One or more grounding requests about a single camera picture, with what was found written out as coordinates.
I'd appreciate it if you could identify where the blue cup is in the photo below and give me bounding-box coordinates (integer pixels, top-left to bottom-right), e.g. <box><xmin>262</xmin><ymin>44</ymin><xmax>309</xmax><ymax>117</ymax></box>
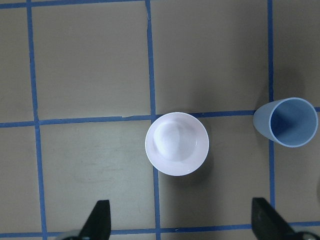
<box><xmin>253</xmin><ymin>97</ymin><xmax>319</xmax><ymax>148</ymax></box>

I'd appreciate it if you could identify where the pink bowl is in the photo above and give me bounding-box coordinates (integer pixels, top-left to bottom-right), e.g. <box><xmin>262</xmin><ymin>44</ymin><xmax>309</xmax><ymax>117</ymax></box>
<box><xmin>144</xmin><ymin>112</ymin><xmax>210</xmax><ymax>177</ymax></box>

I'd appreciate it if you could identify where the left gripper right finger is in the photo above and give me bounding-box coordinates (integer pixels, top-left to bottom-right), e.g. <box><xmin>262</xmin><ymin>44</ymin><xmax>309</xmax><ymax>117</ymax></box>
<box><xmin>251</xmin><ymin>197</ymin><xmax>300</xmax><ymax>240</ymax></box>

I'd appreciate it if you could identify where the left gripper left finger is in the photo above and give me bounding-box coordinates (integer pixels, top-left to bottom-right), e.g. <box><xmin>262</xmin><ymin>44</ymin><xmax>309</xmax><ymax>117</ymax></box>
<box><xmin>75</xmin><ymin>200</ymin><xmax>111</xmax><ymax>240</ymax></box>

